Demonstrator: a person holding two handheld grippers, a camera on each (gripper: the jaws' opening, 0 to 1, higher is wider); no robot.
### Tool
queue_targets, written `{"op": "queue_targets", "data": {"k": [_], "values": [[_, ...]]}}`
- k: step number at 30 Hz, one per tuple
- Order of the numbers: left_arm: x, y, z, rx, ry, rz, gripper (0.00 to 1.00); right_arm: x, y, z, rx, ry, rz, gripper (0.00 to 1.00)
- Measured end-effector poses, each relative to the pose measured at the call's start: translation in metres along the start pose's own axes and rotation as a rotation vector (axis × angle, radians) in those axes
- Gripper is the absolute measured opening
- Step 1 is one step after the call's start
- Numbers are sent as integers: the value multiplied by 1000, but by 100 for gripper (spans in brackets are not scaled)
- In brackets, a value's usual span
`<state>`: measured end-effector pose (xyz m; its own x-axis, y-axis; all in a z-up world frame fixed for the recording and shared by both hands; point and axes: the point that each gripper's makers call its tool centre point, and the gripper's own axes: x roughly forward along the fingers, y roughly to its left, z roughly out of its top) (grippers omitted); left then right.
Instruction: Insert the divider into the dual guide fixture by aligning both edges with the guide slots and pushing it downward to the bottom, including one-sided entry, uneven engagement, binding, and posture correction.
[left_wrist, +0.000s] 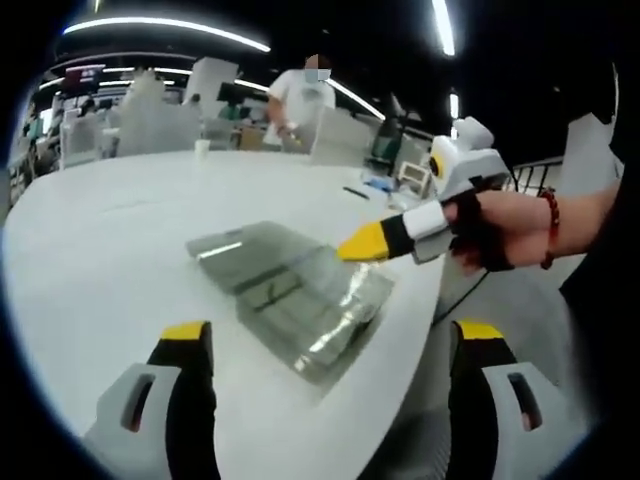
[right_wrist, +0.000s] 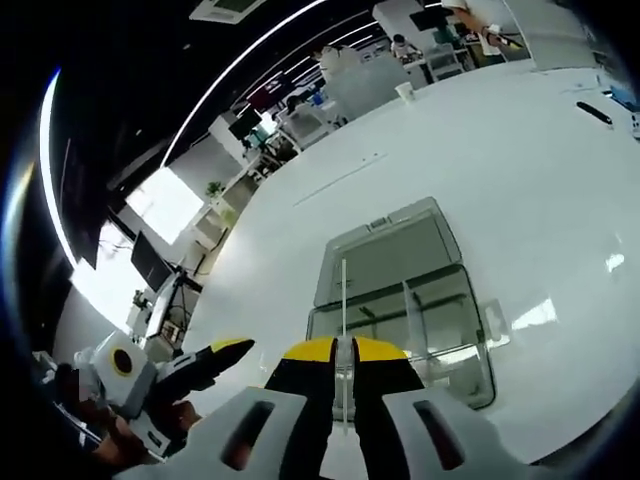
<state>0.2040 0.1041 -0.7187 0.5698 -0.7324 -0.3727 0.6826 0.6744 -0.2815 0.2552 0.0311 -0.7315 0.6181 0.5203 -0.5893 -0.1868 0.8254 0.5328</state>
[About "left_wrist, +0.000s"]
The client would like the blue item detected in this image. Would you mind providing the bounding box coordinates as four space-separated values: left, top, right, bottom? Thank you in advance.
361 174 397 192

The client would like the clear plastic guide fixture box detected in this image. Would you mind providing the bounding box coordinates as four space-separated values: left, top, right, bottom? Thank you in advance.
185 220 397 387

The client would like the person's right hand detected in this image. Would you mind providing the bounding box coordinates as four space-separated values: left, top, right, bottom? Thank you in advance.
444 191 555 275

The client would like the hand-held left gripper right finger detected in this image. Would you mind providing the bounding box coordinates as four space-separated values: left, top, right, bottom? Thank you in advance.
449 319 567 480

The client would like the clear plastic bag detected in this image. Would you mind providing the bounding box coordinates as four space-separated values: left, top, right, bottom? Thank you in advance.
386 191 427 212

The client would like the small white device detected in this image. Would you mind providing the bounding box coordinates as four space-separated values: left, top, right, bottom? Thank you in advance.
399 161 432 194

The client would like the ceiling light strip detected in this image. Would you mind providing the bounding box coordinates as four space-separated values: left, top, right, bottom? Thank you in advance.
431 0 457 57
62 16 272 54

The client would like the wall screen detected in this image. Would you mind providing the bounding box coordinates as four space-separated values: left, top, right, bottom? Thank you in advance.
64 64 107 93

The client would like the large grey chair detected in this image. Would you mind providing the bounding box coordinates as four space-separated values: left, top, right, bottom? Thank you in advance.
118 69 202 157

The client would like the white mesh office chair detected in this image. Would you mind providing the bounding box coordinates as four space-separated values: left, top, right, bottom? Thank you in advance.
359 259 576 480
61 111 104 169

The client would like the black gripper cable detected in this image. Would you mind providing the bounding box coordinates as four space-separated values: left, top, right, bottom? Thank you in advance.
433 269 494 327

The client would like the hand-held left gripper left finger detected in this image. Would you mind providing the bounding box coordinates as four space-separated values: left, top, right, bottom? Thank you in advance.
83 320 220 480

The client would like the person's black shirt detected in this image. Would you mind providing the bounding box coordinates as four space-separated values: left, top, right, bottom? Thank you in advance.
556 64 640 427

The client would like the red bead bracelet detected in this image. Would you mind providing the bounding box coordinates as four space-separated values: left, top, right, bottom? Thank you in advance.
538 186 561 272

